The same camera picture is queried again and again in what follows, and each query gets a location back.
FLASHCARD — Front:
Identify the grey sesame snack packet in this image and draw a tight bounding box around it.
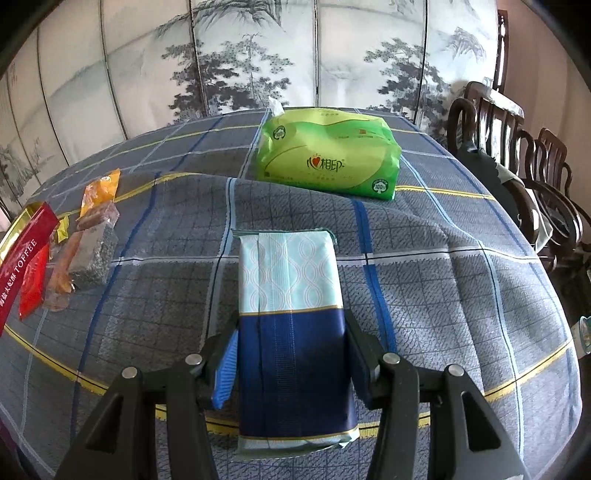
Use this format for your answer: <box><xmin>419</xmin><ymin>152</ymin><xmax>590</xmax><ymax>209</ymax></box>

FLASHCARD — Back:
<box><xmin>69</xmin><ymin>226</ymin><xmax>118</xmax><ymax>289</ymax></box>

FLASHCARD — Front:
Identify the red gold box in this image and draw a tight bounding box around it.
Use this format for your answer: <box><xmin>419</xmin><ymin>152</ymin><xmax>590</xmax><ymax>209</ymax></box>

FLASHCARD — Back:
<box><xmin>0</xmin><ymin>202</ymin><xmax>61</xmax><ymax>337</ymax></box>

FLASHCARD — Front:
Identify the dark wooden chair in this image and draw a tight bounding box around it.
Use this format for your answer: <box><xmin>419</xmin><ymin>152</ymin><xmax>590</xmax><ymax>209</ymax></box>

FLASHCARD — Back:
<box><xmin>447</xmin><ymin>80</ymin><xmax>527</xmax><ymax>185</ymax></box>
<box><xmin>517</xmin><ymin>128</ymin><xmax>583</xmax><ymax>250</ymax></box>

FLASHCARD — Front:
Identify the orange brown snack packet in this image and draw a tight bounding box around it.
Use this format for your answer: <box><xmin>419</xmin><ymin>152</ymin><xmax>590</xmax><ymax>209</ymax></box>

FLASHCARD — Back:
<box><xmin>76</xmin><ymin>168</ymin><xmax>122</xmax><ymax>229</ymax></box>

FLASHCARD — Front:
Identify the painted folding screen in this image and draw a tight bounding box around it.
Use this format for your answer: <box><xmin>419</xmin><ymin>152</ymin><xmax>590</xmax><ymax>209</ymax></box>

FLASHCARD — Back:
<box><xmin>0</xmin><ymin>0</ymin><xmax>504</xmax><ymax>222</ymax></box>

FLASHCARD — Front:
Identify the pale orange snack packet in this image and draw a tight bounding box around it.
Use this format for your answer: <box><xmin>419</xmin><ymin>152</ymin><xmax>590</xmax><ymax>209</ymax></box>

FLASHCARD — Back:
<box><xmin>44</xmin><ymin>237</ymin><xmax>84</xmax><ymax>312</ymax></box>

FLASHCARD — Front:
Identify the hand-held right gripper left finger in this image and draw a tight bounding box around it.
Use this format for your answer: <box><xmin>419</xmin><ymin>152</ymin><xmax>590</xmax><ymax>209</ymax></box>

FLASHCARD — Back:
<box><xmin>55</xmin><ymin>330</ymin><xmax>241</xmax><ymax>480</ymax></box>

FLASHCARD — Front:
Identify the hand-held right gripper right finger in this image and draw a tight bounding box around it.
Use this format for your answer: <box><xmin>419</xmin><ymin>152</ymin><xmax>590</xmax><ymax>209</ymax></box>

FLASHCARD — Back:
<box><xmin>346</xmin><ymin>310</ymin><xmax>532</xmax><ymax>480</ymax></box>

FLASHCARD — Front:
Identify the dark wooden frame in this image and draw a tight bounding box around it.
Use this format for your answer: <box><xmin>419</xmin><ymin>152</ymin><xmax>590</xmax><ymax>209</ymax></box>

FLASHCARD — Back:
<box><xmin>496</xmin><ymin>11</ymin><xmax>509</xmax><ymax>93</ymax></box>

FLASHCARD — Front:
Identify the blue plaid tablecloth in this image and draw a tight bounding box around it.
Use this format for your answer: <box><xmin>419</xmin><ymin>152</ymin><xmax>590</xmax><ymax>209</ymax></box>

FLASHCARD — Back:
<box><xmin>0</xmin><ymin>107</ymin><xmax>583</xmax><ymax>480</ymax></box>

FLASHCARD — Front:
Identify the red snack packet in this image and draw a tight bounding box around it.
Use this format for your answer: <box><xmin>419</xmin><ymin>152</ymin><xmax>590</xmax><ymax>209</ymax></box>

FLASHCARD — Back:
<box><xmin>17</xmin><ymin>244</ymin><xmax>51</xmax><ymax>320</ymax></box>

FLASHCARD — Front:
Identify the green tissue pack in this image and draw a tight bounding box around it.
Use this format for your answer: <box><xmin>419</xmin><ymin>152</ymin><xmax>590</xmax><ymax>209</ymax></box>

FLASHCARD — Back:
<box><xmin>253</xmin><ymin>98</ymin><xmax>402</xmax><ymax>202</ymax></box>

